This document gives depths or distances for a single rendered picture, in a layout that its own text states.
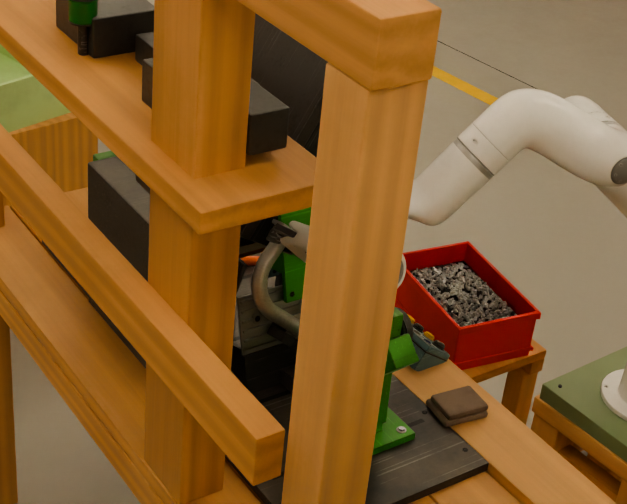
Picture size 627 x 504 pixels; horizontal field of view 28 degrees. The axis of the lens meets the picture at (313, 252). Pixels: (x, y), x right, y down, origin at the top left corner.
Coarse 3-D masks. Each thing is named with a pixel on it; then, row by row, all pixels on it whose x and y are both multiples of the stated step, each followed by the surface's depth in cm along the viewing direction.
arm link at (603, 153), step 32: (512, 96) 207; (544, 96) 208; (480, 128) 208; (512, 128) 206; (544, 128) 207; (576, 128) 208; (608, 128) 207; (480, 160) 208; (576, 160) 209; (608, 160) 207
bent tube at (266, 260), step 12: (264, 252) 235; (276, 252) 235; (264, 264) 235; (252, 276) 236; (264, 276) 235; (252, 288) 236; (264, 288) 236; (264, 300) 236; (264, 312) 238; (276, 312) 239; (288, 324) 241
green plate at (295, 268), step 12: (288, 216) 239; (300, 216) 241; (276, 264) 246; (288, 264) 242; (300, 264) 244; (288, 276) 243; (300, 276) 244; (288, 288) 243; (300, 288) 245; (288, 300) 244
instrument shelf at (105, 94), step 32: (0, 0) 239; (32, 0) 240; (0, 32) 229; (32, 32) 227; (32, 64) 219; (64, 64) 217; (96, 64) 218; (128, 64) 219; (64, 96) 211; (96, 96) 207; (128, 96) 208; (96, 128) 202; (128, 128) 198; (128, 160) 195; (160, 160) 190; (256, 160) 193; (288, 160) 194; (160, 192) 188; (192, 192) 183; (224, 192) 184; (256, 192) 185; (288, 192) 186; (192, 224) 181; (224, 224) 182
